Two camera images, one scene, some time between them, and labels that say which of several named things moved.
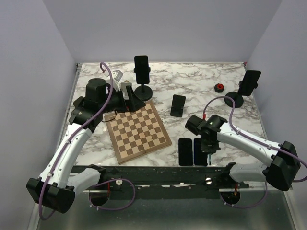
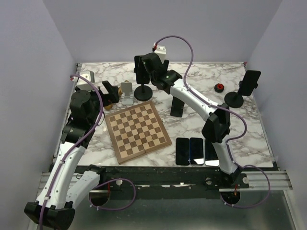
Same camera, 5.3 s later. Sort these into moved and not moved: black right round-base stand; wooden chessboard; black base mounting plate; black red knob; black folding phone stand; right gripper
Moved: right gripper
Not moved: wooden chessboard; black folding phone stand; black right round-base stand; black base mounting plate; black red knob
